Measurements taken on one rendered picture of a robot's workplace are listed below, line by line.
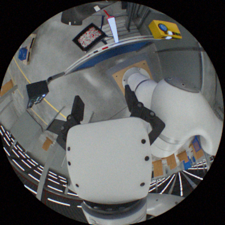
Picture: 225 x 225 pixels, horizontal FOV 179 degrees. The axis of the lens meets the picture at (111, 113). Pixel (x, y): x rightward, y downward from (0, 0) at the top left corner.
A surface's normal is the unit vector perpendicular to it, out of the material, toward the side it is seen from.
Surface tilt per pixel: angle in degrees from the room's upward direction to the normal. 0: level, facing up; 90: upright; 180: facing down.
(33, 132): 90
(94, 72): 0
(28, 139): 90
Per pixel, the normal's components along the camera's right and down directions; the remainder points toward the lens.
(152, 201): -0.32, -0.72
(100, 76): -0.12, 0.62
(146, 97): -0.56, 0.28
